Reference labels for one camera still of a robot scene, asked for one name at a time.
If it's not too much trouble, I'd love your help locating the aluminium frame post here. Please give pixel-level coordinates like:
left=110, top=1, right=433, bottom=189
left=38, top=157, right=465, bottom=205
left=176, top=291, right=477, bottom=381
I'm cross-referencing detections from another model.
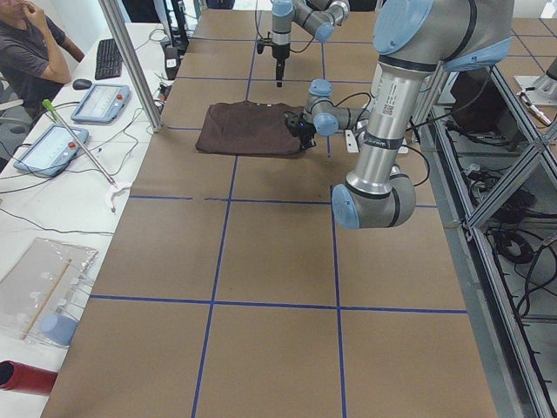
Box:
left=98, top=0, right=163, bottom=132

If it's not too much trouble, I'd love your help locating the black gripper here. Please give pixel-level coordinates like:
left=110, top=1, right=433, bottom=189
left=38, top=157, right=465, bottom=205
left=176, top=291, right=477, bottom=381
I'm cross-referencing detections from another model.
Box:
left=272, top=43, right=291, bottom=87
left=284, top=111, right=316, bottom=151

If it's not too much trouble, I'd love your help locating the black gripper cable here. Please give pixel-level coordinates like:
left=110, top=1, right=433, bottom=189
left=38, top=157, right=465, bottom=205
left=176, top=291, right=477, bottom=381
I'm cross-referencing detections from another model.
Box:
left=254, top=0, right=319, bottom=56
left=325, top=91, right=430, bottom=188

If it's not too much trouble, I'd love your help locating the green handled reach stick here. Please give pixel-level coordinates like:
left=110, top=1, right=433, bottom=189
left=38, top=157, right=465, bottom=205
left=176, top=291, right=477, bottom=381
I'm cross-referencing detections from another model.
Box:
left=42, top=99, right=131, bottom=213

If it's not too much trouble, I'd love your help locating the seated person grey shirt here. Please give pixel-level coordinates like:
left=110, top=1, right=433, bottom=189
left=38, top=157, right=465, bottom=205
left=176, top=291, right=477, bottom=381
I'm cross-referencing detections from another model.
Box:
left=1, top=1, right=84, bottom=118

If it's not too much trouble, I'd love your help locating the black keyboard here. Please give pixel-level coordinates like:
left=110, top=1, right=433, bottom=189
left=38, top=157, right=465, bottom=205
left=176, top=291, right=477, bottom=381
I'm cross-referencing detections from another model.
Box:
left=95, top=38, right=123, bottom=80

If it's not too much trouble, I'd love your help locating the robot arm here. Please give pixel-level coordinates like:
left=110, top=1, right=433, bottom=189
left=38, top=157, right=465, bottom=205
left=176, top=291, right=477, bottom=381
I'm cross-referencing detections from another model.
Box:
left=258, top=0, right=351, bottom=87
left=285, top=1, right=514, bottom=229

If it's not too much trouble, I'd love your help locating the clear acrylic tray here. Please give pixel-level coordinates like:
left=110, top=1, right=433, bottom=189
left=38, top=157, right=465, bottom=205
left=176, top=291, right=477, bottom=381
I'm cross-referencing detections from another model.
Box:
left=1, top=238, right=98, bottom=347

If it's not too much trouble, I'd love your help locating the dark brown t-shirt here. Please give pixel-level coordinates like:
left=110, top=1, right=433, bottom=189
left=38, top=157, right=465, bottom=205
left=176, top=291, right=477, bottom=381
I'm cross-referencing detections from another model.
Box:
left=195, top=101, right=302, bottom=156

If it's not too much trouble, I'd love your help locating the red cylinder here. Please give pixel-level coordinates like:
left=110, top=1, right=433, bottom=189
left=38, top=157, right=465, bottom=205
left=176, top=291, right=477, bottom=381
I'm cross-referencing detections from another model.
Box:
left=1, top=361, right=58, bottom=395

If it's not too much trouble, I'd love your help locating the far blue teach pendant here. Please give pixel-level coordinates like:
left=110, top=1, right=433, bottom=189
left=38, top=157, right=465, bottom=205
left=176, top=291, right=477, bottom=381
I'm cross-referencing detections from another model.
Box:
left=70, top=83, right=131, bottom=125

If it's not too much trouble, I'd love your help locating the near blue teach pendant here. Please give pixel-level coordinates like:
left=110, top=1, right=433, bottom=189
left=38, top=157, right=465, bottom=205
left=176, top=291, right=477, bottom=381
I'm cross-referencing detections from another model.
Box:
left=13, top=124, right=80, bottom=178

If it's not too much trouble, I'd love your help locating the blue teach pendant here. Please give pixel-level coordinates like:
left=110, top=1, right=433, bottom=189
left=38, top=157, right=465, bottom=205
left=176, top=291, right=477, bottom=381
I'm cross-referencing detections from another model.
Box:
left=13, top=124, right=80, bottom=178
left=70, top=83, right=131, bottom=125

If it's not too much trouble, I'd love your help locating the black computer mouse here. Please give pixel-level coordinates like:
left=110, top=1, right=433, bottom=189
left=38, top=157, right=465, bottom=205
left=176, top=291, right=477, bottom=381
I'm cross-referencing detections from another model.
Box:
left=72, top=78, right=92, bottom=91

